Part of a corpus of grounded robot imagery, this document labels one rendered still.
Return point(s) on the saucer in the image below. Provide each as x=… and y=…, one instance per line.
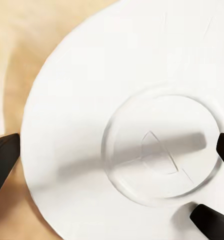
x=119, y=131

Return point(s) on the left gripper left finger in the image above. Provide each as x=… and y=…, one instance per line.
x=9, y=154

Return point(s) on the countertop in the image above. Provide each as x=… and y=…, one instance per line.
x=30, y=30

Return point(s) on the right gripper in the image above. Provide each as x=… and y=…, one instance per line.
x=209, y=222

